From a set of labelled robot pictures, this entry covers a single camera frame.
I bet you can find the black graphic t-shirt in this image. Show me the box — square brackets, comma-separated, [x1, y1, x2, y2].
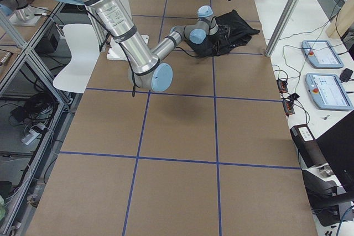
[185, 9, 260, 57]

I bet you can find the upper teach pendant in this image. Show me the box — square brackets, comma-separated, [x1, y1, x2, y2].
[301, 40, 344, 69]

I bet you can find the teach pendant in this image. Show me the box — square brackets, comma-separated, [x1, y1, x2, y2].
[305, 73, 353, 111]
[301, 40, 344, 69]

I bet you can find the lower teach pendant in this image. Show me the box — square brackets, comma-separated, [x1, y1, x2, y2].
[305, 73, 353, 111]

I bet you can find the white chair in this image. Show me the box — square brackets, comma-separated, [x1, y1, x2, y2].
[53, 24, 100, 93]

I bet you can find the black monitor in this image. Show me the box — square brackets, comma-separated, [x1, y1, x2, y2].
[316, 112, 353, 192]

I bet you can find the aluminium frame post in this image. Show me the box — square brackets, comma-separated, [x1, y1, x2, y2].
[265, 0, 299, 57]

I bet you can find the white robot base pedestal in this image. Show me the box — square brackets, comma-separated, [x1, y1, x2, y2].
[104, 0, 151, 66]

